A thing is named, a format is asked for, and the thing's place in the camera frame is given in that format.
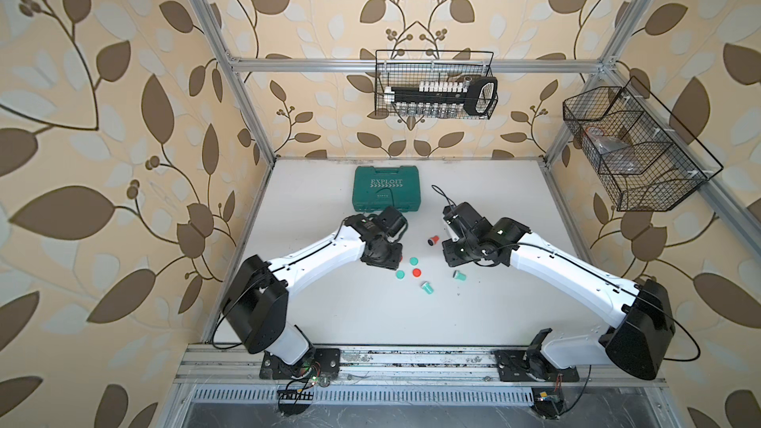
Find right black wire basket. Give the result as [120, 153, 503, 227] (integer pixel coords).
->
[562, 76, 723, 212]

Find black white tool in basket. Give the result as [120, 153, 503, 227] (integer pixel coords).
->
[380, 76, 499, 119]

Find centre black wire basket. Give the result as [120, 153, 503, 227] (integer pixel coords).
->
[374, 49, 499, 121]

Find plastic bag in basket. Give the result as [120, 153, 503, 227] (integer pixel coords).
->
[586, 126, 638, 174]

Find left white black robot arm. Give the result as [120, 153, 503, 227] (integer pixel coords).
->
[210, 206, 408, 382]

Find green plastic tool case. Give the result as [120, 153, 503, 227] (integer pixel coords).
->
[352, 166, 421, 213]

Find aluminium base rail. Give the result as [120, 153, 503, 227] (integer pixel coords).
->
[168, 345, 672, 412]

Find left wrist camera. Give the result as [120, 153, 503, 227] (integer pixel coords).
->
[373, 206, 408, 242]

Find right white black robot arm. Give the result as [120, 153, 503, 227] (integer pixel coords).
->
[442, 216, 676, 380]

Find black wire basket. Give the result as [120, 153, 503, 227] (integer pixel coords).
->
[562, 76, 723, 212]
[374, 49, 499, 121]

